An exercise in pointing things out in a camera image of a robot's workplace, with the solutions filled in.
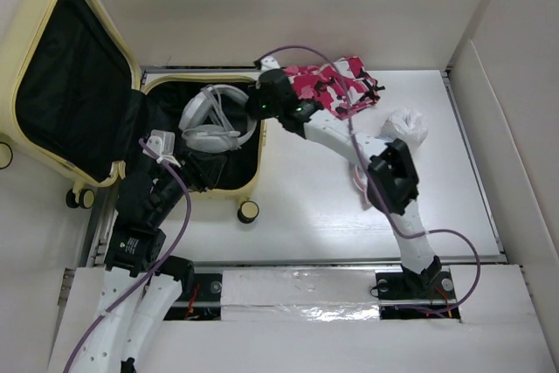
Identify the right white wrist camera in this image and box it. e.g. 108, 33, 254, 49
254, 55, 281, 73

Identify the yellow hard-shell suitcase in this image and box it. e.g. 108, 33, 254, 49
1, 0, 265, 224

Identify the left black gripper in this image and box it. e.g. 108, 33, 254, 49
150, 148, 225, 224

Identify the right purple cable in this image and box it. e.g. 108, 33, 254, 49
254, 44, 481, 320

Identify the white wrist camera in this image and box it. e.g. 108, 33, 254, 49
254, 55, 281, 73
142, 130, 177, 165

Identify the silver aluminium rail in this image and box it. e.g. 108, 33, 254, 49
86, 259, 507, 270

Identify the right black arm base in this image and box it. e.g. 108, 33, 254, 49
369, 270, 460, 321

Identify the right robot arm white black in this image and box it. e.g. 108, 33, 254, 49
245, 68, 442, 300

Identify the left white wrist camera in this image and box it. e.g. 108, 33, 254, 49
142, 130, 177, 165

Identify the white plastic bag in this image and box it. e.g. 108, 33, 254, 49
378, 107, 429, 149

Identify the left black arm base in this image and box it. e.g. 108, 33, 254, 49
164, 273, 223, 321

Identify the white over-ear headphones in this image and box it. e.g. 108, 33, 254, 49
178, 84, 258, 154

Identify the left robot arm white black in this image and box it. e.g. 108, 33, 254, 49
65, 153, 222, 372

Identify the pink camouflage clothing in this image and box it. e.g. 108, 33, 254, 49
284, 56, 385, 120

